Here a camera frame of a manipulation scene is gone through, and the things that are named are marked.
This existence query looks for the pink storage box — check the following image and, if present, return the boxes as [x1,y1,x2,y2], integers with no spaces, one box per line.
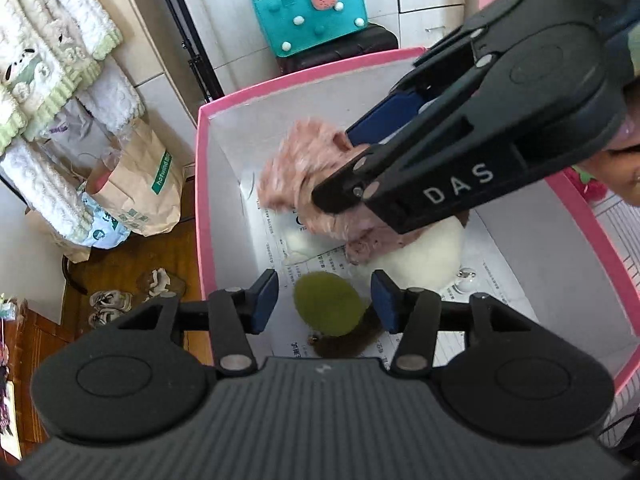
[195,47,640,396]

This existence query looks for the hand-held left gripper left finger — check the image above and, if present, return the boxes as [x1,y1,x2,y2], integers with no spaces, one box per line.
[117,269,279,377]

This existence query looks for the brown paper bag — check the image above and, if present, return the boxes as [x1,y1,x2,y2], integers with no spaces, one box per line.
[25,207,93,265]
[82,115,183,238]

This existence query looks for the green round plush toy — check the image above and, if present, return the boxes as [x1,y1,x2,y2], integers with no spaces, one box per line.
[292,271,373,338]

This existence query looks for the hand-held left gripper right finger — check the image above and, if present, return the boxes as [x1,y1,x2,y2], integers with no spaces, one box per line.
[371,269,533,376]

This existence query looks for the blue white plastic bag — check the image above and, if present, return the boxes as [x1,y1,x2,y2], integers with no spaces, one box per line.
[75,192,132,250]

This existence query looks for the red strawberry plush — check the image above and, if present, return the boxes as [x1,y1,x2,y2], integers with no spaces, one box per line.
[562,165,607,203]

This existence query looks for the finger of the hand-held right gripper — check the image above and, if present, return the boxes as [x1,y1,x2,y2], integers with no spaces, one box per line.
[346,0,546,147]
[312,55,531,235]

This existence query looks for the white fluffy pants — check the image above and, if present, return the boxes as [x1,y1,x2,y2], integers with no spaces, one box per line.
[0,67,146,261]

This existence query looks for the printed paper sheet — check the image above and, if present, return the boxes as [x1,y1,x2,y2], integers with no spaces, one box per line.
[240,167,541,361]

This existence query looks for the light wooden cabinet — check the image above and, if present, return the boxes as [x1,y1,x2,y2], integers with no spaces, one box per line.
[80,0,201,171]

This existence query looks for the person's right hand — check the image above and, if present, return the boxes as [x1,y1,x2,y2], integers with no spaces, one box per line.
[602,144,640,203]

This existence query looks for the pink fluffy plush toy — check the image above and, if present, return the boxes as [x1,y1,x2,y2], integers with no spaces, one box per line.
[257,117,471,266]

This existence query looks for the teal felt handbag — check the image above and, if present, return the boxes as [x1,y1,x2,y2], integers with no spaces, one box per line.
[250,0,370,58]

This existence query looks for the white brown plush toy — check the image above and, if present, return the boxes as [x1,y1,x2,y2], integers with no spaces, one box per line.
[345,212,468,301]

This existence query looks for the black suitcase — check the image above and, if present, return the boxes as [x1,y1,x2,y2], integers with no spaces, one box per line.
[276,22,400,77]

